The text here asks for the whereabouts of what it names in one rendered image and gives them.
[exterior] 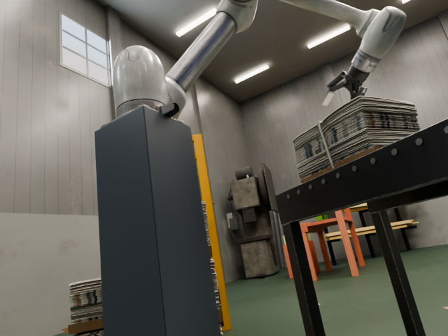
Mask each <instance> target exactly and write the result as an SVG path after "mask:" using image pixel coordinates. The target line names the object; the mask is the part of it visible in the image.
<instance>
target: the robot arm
mask: <svg viewBox="0 0 448 336"><path fill-rule="evenodd" d="M280 1H283V2H286V3H289V4H292V5H294V6H297V7H300V8H303V9H306V10H309V11H313V12H316V13H320V14H322V15H326V16H330V17H333V18H336V19H339V20H342V21H344V22H346V23H348V24H350V25H352V26H353V27H354V28H355V29H356V32H357V35H358V36H360V37H361V38H362V42H361V46H360V48H359V49H358V50H357V53H356V54H355V56H354V58H353V60H352V65H351V67H350V68H349V70H348V72H347V71H342V72H341V73H340V75H339V76H338V77H336V78H335V79H334V80H332V82H330V83H329V84H328V85H327V87H328V88H329V91H328V93H327V94H326V98H325V100H324V102H323V103H322V106H328V104H329V102H330V101H331V99H332V98H333V96H334V94H335V91H336V90H338V89H340V88H342V87H345V88H346V89H347V90H348V91H350V95H351V100H352V99H354V98H356V97H358V96H365V93H366V91H367V88H366V87H363V86H362V84H363V82H364V81H365V80H366V79H367V78H368V76H369V74H370V72H374V70H375V68H376V67H377V66H378V64H379V62H380V61H381V59H382V58H383V56H384V55H385V54H386V53H387V52H388V51H389V50H390V48H392V46H393V44H394V43H395V42H396V40H397V38H398V36H399V35H400V33H401V32H402V29H403V26H404V24H405V20H406V14H405V13H404V12H403V11H402V10H400V9H398V8H395V7H390V6H388V7H385V8H384V9H383V10H381V11H378V10H376V9H371V10H368V11H362V10H359V9H356V8H353V7H350V6H348V5H345V4H342V3H340V2H338V1H334V0H280ZM257 2H258V0H221V2H220V4H219V6H218V8H217V10H216V14H215V17H214V18H213V19H212V21H211V22H210V23H209V24H208V26H206V28H205V29H204V30H203V31H202V33H201V34H200V35H199V36H198V38H196V40H195V41H194V42H193V43H192V45H191V46H190V47H189V48H188V50H186V52H185V53H184V54H183V55H182V57H181V58H180V59H179V60H178V62H176V64H175V65H174V66H173V67H172V69H171V70H170V71H169V72H168V74H166V76H165V73H164V69H163V65H162V63H161V62H160V60H159V58H158V57H157V56H156V54H154V52H152V50H150V49H148V48H146V47H143V46H138V45H136V46H130V47H128V48H126V49H124V50H123V51H122V52H120V54H119V55H118V57H117V59H116V61H115V64H114V66H113V94H114V100H115V107H116V119H115V120H114V121H116V120H118V119H120V118H122V117H124V116H126V115H128V114H130V113H131V112H133V111H135V110H137V109H139V108H141V107H142V106H144V107H147V108H149V109H151V110H154V111H156V112H158V113H160V114H162V115H165V116H167V117H169V118H172V119H174V120H176V121H178V122H180V123H183V124H184V122H183V121H179V120H178V118H179V116H180V114H181V112H182V110H183V108H184V106H185V105H186V96H185V94H186V92H187V91H188V90H189V89H190V87H191V86H192V85H193V84H194V82H195V81H196V80H197V78H198V77H199V76H200V74H202V72H203V71H204V70H205V68H206V67H207V66H208V64H210V62H211V61H212V60H213V58H214V57H215V56H216V54H218V52H219V51H220V50H221V48H222V47H223V46H224V44H226V42H227V41H228V40H229V38H230V37H231V36H232V34H236V33H240V32H243V31H245V30H246V29H248V27H249V26H250V25H251V24H252V22H253V20H254V17H255V12H256V9H257ZM344 78H345V80H344V81H342V80H343V79H344ZM340 81H342V82H341V83H340V84H338V83H339V82H340ZM354 91H355V92H354ZM114 121H112V122H114ZM112 122H110V123H112ZM110 123H107V124H104V125H102V126H101V128H103V127H104V126H106V125H108V124H110Z"/></svg>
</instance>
